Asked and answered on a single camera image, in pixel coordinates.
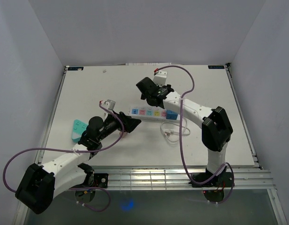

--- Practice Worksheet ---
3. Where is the blue corner label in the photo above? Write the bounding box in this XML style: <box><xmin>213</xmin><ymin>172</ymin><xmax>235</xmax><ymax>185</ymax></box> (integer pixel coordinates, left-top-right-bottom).
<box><xmin>67</xmin><ymin>67</ymin><xmax>84</xmax><ymax>71</ymax></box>
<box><xmin>208</xmin><ymin>65</ymin><xmax>225</xmax><ymax>69</ymax></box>

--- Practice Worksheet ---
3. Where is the right blue corner label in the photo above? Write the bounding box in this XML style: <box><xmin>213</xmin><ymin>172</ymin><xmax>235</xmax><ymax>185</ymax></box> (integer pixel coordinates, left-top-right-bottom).
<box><xmin>208</xmin><ymin>65</ymin><xmax>225</xmax><ymax>69</ymax></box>

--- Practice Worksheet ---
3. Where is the aluminium rail frame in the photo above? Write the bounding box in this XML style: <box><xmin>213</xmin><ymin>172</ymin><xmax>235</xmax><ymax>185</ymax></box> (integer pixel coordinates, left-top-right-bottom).
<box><xmin>94</xmin><ymin>167</ymin><xmax>276</xmax><ymax>191</ymax></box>

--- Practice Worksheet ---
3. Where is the white power strip cable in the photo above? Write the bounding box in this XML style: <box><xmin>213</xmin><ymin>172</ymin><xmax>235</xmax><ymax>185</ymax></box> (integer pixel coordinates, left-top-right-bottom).
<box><xmin>160</xmin><ymin>117</ymin><xmax>191</xmax><ymax>144</ymax></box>

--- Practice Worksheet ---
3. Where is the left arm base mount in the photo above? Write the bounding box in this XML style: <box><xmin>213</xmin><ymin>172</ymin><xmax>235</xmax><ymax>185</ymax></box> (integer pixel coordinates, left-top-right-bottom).
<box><xmin>73</xmin><ymin>173</ymin><xmax>109</xmax><ymax>203</ymax></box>

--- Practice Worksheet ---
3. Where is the pink small plug adapter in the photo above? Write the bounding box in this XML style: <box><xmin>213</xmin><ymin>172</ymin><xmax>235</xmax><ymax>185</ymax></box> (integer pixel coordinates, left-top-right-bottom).
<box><xmin>120</xmin><ymin>132</ymin><xmax>128</xmax><ymax>138</ymax></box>

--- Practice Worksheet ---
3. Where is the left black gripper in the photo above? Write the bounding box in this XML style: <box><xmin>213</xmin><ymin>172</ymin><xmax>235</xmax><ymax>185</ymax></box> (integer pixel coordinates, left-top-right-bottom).
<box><xmin>97</xmin><ymin>110</ymin><xmax>141</xmax><ymax>142</ymax></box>

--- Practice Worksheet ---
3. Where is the left blue corner label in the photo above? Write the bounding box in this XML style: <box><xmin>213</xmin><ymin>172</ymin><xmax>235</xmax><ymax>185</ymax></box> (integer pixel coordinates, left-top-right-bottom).
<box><xmin>67</xmin><ymin>67</ymin><xmax>84</xmax><ymax>71</ymax></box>

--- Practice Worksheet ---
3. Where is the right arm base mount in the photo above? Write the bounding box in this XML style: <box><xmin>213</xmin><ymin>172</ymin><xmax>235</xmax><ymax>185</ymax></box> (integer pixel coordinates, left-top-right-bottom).
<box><xmin>189</xmin><ymin>170</ymin><xmax>235</xmax><ymax>204</ymax></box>

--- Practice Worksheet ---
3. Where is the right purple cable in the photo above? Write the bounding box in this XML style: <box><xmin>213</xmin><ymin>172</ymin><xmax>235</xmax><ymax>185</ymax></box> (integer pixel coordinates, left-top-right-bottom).
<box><xmin>157</xmin><ymin>65</ymin><xmax>235</xmax><ymax>204</ymax></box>

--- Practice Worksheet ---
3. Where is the blue cube socket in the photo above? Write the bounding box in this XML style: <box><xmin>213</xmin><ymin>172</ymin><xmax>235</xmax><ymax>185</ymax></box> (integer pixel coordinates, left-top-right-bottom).
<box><xmin>166</xmin><ymin>110</ymin><xmax>178</xmax><ymax>120</ymax></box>

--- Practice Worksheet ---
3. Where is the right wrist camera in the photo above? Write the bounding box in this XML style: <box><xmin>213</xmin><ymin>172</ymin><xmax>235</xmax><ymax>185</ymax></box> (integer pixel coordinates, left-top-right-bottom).
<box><xmin>153</xmin><ymin>70</ymin><xmax>167</xmax><ymax>87</ymax></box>

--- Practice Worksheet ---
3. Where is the white colourful power strip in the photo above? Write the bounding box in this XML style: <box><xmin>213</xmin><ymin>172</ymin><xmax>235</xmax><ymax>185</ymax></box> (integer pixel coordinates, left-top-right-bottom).
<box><xmin>128</xmin><ymin>106</ymin><xmax>180</xmax><ymax>122</ymax></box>

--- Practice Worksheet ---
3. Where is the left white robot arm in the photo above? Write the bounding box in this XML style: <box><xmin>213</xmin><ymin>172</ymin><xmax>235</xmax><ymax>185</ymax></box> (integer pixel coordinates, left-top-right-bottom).
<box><xmin>15</xmin><ymin>112</ymin><xmax>141</xmax><ymax>214</ymax></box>

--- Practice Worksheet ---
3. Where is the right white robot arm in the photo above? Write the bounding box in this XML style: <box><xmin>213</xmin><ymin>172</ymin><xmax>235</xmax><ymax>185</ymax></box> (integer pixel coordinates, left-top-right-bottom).
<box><xmin>136</xmin><ymin>77</ymin><xmax>233</xmax><ymax>186</ymax></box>

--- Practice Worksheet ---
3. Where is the teal triangular socket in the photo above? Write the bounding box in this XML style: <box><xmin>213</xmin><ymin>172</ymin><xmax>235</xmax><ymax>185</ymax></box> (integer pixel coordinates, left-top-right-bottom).
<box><xmin>71</xmin><ymin>119</ymin><xmax>88</xmax><ymax>143</ymax></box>

